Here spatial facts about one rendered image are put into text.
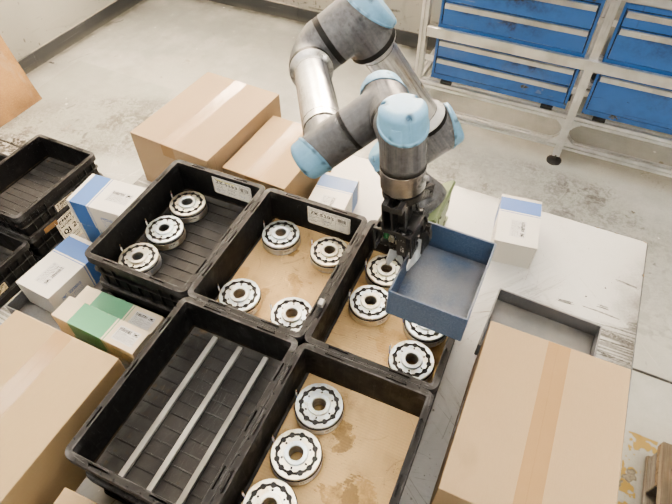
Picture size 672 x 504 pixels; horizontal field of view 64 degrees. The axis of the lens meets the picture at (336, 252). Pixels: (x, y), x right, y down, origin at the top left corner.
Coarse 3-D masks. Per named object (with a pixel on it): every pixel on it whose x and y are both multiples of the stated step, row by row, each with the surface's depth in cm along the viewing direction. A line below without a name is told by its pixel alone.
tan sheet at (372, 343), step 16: (368, 304) 133; (352, 320) 130; (400, 320) 130; (336, 336) 127; (352, 336) 127; (368, 336) 127; (384, 336) 127; (400, 336) 127; (352, 352) 124; (368, 352) 124; (384, 352) 124; (432, 352) 124
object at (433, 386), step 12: (360, 240) 134; (348, 264) 128; (336, 288) 124; (324, 312) 120; (312, 324) 117; (324, 348) 113; (336, 348) 113; (444, 348) 113; (360, 360) 112; (444, 360) 111; (384, 372) 110; (396, 372) 110; (420, 384) 109; (432, 384) 108
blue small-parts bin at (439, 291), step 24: (432, 240) 112; (456, 240) 109; (480, 240) 106; (432, 264) 110; (456, 264) 110; (480, 264) 110; (408, 288) 106; (432, 288) 106; (456, 288) 106; (480, 288) 104; (408, 312) 99; (432, 312) 96; (456, 312) 102; (456, 336) 98
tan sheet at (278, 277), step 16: (304, 240) 147; (256, 256) 143; (272, 256) 143; (288, 256) 143; (304, 256) 143; (240, 272) 140; (256, 272) 140; (272, 272) 140; (288, 272) 140; (304, 272) 140; (320, 272) 140; (272, 288) 136; (288, 288) 136; (304, 288) 136; (320, 288) 136; (272, 304) 133
